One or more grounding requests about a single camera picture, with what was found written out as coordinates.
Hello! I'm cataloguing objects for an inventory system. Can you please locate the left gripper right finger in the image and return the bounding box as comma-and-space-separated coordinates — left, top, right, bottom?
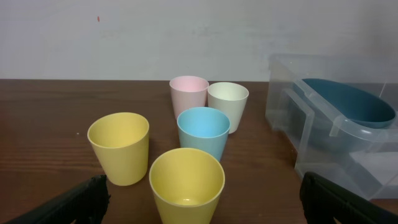
300, 172, 397, 224

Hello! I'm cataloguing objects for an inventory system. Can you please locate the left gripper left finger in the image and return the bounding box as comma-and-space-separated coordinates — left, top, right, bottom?
8, 175, 111, 224

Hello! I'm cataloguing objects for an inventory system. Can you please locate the dark blue large bowl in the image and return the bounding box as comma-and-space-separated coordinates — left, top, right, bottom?
303, 78, 397, 129

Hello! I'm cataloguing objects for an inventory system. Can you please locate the yellow cup far left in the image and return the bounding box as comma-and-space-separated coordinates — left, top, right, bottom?
87, 112, 150, 186

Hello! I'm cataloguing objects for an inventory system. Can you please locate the yellow cup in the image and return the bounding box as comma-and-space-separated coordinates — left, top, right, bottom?
87, 112, 150, 186
149, 148, 226, 224

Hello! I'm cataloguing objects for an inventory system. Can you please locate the clear plastic storage bin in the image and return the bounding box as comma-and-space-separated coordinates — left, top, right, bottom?
265, 54, 397, 200

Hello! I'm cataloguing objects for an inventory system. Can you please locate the yellow cup near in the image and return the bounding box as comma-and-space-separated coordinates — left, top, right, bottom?
149, 148, 226, 224

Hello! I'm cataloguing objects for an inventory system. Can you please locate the blue cup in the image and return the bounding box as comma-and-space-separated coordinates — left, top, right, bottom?
177, 107, 231, 161

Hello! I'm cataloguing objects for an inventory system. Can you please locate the pale green cup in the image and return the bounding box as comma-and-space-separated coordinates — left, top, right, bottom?
208, 82, 249, 134

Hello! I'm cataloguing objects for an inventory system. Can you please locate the pink cup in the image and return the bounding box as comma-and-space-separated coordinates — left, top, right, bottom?
169, 76, 209, 119

